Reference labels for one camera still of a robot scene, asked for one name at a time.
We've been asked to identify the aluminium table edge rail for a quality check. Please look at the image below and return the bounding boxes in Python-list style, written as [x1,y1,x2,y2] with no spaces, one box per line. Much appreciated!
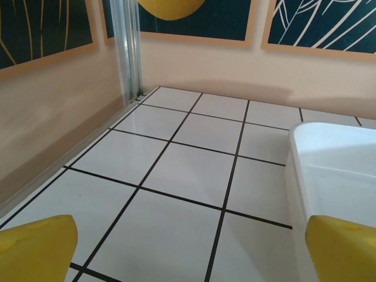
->
[0,99,142,218]

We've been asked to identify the white plastic container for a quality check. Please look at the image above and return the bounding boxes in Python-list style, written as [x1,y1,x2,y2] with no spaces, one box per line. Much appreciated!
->
[286,121,376,282]

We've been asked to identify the teal wall panel yellow oval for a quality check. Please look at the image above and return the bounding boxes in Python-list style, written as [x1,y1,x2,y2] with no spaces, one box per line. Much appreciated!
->
[101,0,253,48]

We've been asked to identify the aluminium frame post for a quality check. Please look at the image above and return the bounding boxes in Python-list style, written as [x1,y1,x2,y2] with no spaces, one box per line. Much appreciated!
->
[110,0,145,103]

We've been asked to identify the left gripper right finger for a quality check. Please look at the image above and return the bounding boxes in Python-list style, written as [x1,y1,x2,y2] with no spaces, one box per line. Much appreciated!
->
[304,215,376,282]

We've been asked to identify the teal wall panel gold lines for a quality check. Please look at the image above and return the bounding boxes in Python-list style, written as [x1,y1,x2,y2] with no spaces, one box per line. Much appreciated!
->
[0,0,99,80]

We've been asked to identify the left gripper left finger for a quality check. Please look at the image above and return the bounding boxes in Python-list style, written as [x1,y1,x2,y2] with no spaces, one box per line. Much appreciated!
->
[0,214,79,282]

